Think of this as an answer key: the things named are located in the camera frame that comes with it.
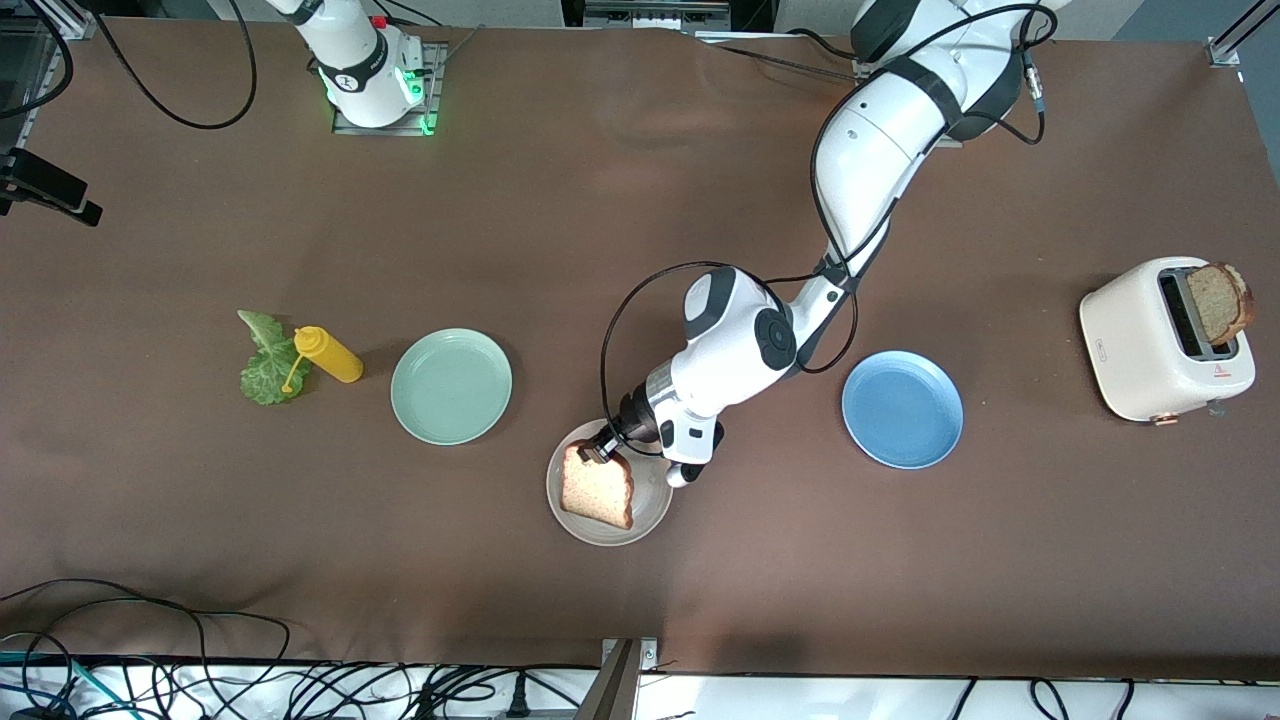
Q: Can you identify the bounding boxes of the toasted brown bread slice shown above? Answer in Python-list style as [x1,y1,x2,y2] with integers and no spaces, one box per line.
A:
[560,443,636,531]
[1186,262,1256,349]

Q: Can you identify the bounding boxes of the green lettuce leaf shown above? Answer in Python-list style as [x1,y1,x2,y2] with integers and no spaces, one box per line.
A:
[237,309,313,407]

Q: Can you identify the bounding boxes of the beige round plate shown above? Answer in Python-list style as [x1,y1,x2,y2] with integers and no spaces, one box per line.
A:
[546,418,674,548]

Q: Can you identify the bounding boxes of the mint green round plate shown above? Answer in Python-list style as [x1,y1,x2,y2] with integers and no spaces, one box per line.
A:
[390,328,514,447]

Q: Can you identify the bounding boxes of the blue round plate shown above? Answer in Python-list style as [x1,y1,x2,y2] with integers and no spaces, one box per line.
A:
[841,350,965,471]

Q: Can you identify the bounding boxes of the brown table cover sheet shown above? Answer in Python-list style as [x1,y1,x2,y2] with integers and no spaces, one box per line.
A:
[0,15,1280,683]

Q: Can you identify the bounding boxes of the yellow mustard squeeze bottle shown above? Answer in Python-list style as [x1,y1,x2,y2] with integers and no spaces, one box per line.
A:
[281,326,365,394]

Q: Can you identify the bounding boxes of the black equipment box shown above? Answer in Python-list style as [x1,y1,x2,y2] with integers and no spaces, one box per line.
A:
[560,0,779,31]

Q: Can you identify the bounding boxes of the cream white toaster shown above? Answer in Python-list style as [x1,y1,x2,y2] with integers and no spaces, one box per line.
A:
[1078,256,1259,428]

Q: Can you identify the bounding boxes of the aluminium frame bar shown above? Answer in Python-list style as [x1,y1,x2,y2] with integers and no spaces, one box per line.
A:
[0,20,53,196]

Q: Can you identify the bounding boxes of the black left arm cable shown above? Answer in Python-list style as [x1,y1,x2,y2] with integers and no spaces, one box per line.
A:
[598,0,1049,446]

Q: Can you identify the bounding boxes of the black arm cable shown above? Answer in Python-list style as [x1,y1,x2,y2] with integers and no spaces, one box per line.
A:
[598,0,1049,446]
[93,0,260,132]

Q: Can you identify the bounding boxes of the black hanging cable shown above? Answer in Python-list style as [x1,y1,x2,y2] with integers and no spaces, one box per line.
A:
[0,0,80,127]

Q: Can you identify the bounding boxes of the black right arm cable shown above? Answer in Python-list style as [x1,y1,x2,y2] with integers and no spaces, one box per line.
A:
[93,0,260,132]

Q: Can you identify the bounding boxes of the aluminium frame profile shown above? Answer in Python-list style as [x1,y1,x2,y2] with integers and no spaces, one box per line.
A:
[30,0,109,39]
[1205,0,1280,69]

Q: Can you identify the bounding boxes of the aluminium frame post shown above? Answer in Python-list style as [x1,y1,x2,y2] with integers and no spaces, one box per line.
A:
[575,637,661,720]

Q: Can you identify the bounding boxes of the grey braided base cable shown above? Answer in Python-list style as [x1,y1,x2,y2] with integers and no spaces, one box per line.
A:
[715,45,859,81]

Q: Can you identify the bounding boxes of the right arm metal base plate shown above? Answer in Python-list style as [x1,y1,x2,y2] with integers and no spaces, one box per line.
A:
[332,42,448,136]

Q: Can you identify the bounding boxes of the black base cable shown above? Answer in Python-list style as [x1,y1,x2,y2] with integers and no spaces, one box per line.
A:
[785,28,856,61]

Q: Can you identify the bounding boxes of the teal cable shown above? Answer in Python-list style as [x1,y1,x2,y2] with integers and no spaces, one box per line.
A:
[0,650,111,713]

